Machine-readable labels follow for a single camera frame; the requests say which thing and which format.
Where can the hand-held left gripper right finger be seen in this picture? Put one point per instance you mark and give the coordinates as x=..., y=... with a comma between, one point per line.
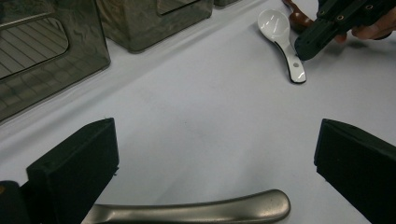
x=358, y=168

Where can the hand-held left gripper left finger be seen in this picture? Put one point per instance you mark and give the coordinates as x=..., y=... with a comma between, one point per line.
x=77, y=168

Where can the brown wooden spoon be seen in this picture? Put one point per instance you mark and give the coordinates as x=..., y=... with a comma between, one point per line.
x=300, y=21

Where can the white ceramic spoon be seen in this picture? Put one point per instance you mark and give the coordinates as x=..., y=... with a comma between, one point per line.
x=275, y=25

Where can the transparent grey plastic bin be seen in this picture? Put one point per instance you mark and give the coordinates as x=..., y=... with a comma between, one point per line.
x=140, y=31
x=77, y=68

